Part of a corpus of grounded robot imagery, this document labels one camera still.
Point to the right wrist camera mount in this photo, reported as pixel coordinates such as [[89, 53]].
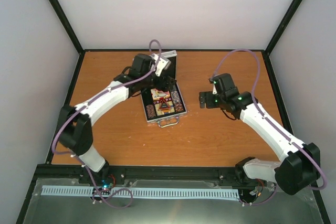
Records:
[[213, 82]]

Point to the black aluminium frame rail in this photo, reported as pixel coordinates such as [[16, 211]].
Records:
[[223, 176]]

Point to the aluminium poker set case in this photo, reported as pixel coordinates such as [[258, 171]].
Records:
[[146, 97]]

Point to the left controller board with LED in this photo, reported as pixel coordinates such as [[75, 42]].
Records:
[[109, 183]]

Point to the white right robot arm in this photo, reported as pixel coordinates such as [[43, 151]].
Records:
[[298, 164]]

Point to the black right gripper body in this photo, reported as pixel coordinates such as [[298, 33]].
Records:
[[210, 103]]

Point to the black triangular dealer button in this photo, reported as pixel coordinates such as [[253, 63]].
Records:
[[163, 105]]

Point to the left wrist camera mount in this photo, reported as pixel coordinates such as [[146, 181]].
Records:
[[160, 63]]

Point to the right connector with wires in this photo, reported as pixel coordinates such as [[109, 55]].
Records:
[[257, 191]]

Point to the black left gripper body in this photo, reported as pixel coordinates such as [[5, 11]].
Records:
[[146, 81]]

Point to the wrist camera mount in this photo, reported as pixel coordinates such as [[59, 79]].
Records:
[[160, 63], [213, 82]]

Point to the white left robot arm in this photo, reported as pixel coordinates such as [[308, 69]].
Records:
[[74, 127]]

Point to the light blue cable duct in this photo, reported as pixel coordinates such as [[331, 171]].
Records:
[[142, 193]]

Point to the pink card deck box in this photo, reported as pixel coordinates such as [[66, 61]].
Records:
[[158, 94]]

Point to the chip row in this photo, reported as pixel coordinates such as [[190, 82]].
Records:
[[150, 110], [178, 106]]

